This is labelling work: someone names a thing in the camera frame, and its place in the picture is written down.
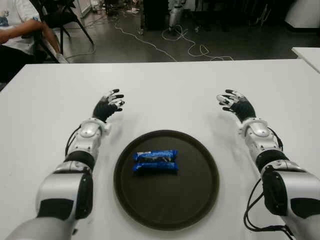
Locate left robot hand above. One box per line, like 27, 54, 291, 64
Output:
92, 88, 125, 124

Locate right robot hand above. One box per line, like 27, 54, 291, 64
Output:
216, 88, 257, 123

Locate blue Oreo cookie packet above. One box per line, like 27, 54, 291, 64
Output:
132, 149, 180, 177

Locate small white side table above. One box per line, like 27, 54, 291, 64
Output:
291, 46, 320, 75

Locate grey metal stand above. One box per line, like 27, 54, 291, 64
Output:
254, 3, 273, 26

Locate black chair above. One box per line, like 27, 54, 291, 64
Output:
28, 0, 95, 63

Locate round dark brown tray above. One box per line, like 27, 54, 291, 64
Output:
113, 129, 221, 231

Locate black wheeled cabinet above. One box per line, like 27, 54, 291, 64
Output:
139, 0, 171, 35

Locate white curved panel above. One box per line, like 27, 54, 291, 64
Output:
284, 0, 320, 32

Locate silver humanoid robot leg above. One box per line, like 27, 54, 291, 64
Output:
168, 0, 187, 33

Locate seated person white shirt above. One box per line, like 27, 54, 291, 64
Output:
0, 0, 70, 83

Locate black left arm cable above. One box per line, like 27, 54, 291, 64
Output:
65, 124, 83, 157

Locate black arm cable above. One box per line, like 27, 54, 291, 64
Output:
65, 124, 83, 157
243, 126, 295, 237

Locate white floor cable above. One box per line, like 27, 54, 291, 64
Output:
113, 17, 235, 62

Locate white board frame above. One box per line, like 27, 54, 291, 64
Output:
76, 0, 94, 18

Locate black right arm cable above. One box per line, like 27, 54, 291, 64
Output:
243, 126, 295, 237

